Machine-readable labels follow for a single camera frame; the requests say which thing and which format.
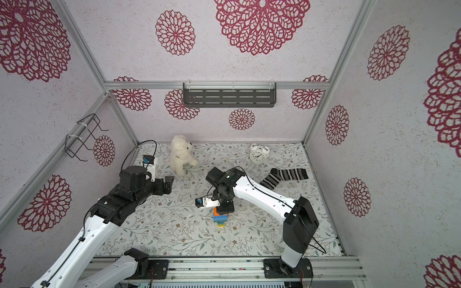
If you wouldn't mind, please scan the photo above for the orange rounded lego brick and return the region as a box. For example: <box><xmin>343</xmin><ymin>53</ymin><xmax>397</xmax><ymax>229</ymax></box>
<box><xmin>213</xmin><ymin>207</ymin><xmax>228</xmax><ymax>219</ymax></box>

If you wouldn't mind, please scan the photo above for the light blue long lego brick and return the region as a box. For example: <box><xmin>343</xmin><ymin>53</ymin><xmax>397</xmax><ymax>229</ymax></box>
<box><xmin>213</xmin><ymin>216</ymin><xmax>228</xmax><ymax>223</ymax></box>

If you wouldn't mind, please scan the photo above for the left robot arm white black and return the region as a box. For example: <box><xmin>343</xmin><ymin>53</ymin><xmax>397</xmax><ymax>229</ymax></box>
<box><xmin>32</xmin><ymin>166</ymin><xmax>174</xmax><ymax>288</ymax></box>

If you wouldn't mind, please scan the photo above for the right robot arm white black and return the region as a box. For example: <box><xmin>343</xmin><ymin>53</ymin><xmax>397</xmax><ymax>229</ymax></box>
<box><xmin>194</xmin><ymin>166</ymin><xmax>326</xmax><ymax>278</ymax></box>

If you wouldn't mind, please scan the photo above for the white plush teddy bear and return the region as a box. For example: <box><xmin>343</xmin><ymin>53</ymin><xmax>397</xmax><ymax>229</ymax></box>
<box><xmin>170</xmin><ymin>135</ymin><xmax>199</xmax><ymax>177</ymax></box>

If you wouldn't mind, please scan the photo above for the white alarm clock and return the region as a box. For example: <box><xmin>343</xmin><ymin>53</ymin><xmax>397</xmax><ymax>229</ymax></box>
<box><xmin>249</xmin><ymin>144</ymin><xmax>270</xmax><ymax>164</ymax></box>

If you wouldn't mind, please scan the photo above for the black grey striped sock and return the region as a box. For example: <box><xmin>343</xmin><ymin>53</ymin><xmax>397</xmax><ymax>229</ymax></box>
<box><xmin>260</xmin><ymin>168</ymin><xmax>309</xmax><ymax>190</ymax></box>

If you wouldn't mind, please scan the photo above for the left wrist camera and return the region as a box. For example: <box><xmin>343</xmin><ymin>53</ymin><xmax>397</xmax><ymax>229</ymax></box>
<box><xmin>142</xmin><ymin>155</ymin><xmax>158</xmax><ymax>182</ymax></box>

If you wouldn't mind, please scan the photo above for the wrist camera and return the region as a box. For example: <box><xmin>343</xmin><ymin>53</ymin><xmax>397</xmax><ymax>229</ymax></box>
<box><xmin>194</xmin><ymin>197</ymin><xmax>220</xmax><ymax>209</ymax></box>
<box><xmin>142</xmin><ymin>155</ymin><xmax>158</xmax><ymax>182</ymax></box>

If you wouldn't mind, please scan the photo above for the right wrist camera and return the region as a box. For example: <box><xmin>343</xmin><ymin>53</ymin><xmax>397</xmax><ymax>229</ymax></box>
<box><xmin>194</xmin><ymin>197</ymin><xmax>220</xmax><ymax>209</ymax></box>

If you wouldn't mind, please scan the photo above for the black wire wall rack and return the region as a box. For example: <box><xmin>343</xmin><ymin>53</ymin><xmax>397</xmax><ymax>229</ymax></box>
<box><xmin>64</xmin><ymin>113</ymin><xmax>108</xmax><ymax>162</ymax></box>

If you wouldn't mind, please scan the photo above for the grey metal wall shelf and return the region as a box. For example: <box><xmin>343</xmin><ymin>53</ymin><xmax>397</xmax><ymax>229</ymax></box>
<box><xmin>182</xmin><ymin>82</ymin><xmax>277</xmax><ymax>108</ymax></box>

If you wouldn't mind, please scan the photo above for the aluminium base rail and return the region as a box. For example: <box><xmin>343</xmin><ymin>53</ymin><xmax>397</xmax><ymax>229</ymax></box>
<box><xmin>79</xmin><ymin>256</ymin><xmax>367</xmax><ymax>287</ymax></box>

